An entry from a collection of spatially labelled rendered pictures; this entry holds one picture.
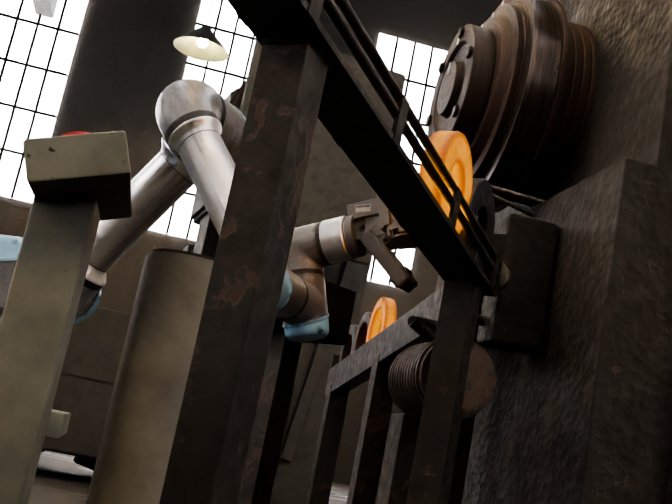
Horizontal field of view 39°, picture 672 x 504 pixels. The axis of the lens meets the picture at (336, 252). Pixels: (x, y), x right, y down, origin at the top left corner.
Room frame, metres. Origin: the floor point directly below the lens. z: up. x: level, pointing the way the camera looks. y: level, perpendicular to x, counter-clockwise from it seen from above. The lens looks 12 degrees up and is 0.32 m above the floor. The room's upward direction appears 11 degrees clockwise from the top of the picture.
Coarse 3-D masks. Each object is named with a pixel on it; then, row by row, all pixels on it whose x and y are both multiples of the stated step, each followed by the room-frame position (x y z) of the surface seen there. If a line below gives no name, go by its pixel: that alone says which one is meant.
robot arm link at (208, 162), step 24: (168, 96) 1.50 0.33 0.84; (192, 96) 1.49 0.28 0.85; (216, 96) 1.54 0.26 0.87; (168, 120) 1.48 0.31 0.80; (192, 120) 1.47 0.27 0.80; (216, 120) 1.49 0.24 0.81; (168, 144) 1.50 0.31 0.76; (192, 144) 1.47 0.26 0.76; (216, 144) 1.47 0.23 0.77; (192, 168) 1.47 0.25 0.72; (216, 168) 1.45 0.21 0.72; (216, 192) 1.44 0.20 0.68; (216, 216) 1.45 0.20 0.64; (288, 288) 1.40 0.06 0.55; (288, 312) 1.45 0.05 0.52
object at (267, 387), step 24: (336, 288) 2.26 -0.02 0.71; (336, 312) 2.28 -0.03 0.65; (336, 336) 2.33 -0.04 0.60; (288, 360) 2.30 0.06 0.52; (264, 384) 2.31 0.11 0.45; (288, 384) 2.31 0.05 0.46; (264, 408) 2.29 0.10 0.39; (288, 408) 2.32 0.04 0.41; (264, 432) 2.28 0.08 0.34; (264, 456) 2.29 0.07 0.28; (264, 480) 2.30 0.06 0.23
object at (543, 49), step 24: (504, 0) 1.88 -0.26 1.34; (528, 0) 1.73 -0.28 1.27; (528, 24) 1.71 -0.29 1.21; (552, 24) 1.70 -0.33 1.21; (528, 48) 1.68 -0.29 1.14; (552, 48) 1.68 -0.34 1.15; (528, 72) 1.66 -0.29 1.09; (552, 72) 1.68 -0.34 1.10; (528, 96) 1.68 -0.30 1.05; (552, 96) 1.69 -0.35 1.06; (528, 120) 1.70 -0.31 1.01; (504, 144) 1.73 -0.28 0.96; (528, 144) 1.73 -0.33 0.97; (504, 168) 1.78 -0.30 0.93
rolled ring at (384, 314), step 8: (376, 304) 2.64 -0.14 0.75; (384, 304) 2.55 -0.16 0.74; (392, 304) 2.55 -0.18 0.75; (376, 312) 2.64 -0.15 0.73; (384, 312) 2.54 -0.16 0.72; (392, 312) 2.53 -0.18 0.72; (376, 320) 2.66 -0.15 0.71; (384, 320) 2.52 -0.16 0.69; (392, 320) 2.52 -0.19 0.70; (368, 328) 2.69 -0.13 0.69; (376, 328) 2.67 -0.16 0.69; (384, 328) 2.52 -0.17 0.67; (368, 336) 2.67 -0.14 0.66
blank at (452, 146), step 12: (444, 132) 1.26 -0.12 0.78; (456, 132) 1.26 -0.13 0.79; (444, 144) 1.23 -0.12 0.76; (456, 144) 1.26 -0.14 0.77; (468, 144) 1.31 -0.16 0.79; (444, 156) 1.22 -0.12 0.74; (456, 156) 1.27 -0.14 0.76; (468, 156) 1.32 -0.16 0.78; (420, 168) 1.23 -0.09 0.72; (456, 168) 1.30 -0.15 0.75; (468, 168) 1.32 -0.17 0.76; (456, 180) 1.32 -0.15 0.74; (468, 180) 1.33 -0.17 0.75; (432, 192) 1.23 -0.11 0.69; (468, 192) 1.34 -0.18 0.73; (444, 204) 1.25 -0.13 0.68; (468, 204) 1.35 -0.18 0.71; (456, 228) 1.32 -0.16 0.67
